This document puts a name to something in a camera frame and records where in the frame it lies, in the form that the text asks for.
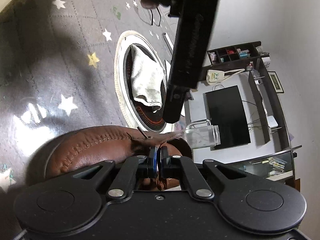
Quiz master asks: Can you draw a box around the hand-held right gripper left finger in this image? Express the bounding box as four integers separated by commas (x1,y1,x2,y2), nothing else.
72,147,158,200

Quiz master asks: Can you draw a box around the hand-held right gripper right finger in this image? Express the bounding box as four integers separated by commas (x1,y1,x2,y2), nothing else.
159,147,248,200

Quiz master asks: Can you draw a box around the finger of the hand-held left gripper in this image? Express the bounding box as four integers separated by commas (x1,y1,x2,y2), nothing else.
162,86,187,124

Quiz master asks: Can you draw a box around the brown leather shoe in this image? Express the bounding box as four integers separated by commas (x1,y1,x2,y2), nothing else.
32,126,193,193

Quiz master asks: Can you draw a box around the white slim bar device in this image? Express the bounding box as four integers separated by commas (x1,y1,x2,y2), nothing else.
163,32,173,54

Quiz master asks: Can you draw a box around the grey terry towel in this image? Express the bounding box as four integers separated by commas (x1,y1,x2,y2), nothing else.
130,44,167,112

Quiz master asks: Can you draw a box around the clear glass mug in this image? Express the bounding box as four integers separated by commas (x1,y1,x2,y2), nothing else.
184,119,221,148

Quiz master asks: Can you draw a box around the dark wooden shelf unit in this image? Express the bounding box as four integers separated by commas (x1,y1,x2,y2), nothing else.
200,41,270,75

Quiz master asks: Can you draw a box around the beige canvas tote bag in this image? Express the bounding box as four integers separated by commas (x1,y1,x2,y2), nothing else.
206,68,253,85

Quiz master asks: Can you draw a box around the round black induction cooktop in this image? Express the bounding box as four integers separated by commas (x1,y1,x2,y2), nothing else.
114,30,175,133

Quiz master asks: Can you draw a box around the black television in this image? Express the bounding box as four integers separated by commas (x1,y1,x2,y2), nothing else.
205,85,251,150

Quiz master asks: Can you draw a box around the white box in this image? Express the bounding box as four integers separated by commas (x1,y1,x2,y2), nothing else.
266,115,278,130

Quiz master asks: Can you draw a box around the white glass shelf cabinet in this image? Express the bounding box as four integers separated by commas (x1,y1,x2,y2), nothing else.
230,145,302,180

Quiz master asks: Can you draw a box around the dark wall shelf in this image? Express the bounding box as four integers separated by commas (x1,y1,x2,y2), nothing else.
247,71,288,143

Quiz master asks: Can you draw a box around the framed wall picture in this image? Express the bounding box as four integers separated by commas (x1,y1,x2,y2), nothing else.
268,71,285,94

